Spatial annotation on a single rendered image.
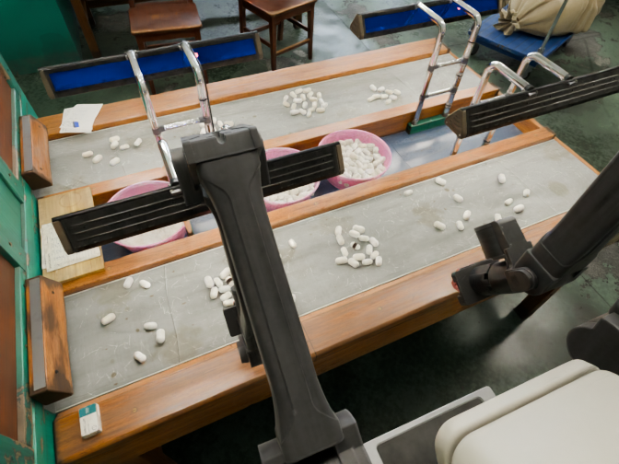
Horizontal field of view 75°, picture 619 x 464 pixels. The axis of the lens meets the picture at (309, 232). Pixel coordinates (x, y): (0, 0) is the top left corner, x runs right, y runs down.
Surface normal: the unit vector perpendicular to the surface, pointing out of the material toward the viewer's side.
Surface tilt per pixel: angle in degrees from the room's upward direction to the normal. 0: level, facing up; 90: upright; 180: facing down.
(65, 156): 0
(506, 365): 0
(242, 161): 34
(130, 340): 0
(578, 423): 42
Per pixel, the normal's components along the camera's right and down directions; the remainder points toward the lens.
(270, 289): 0.21, -0.09
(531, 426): -0.22, -0.95
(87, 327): 0.04, -0.61
